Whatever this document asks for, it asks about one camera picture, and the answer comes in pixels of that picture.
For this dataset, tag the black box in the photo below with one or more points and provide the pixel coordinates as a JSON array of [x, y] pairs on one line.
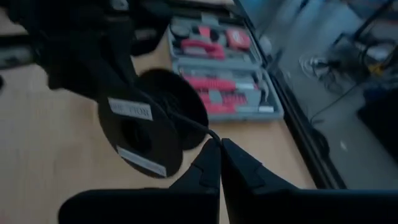
[[382, 124]]

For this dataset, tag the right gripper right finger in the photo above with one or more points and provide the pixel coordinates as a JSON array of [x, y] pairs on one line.
[[280, 208]]

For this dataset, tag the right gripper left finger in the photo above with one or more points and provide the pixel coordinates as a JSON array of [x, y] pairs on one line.
[[174, 205]]

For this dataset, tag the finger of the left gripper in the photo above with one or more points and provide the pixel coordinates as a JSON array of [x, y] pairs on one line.
[[115, 71]]

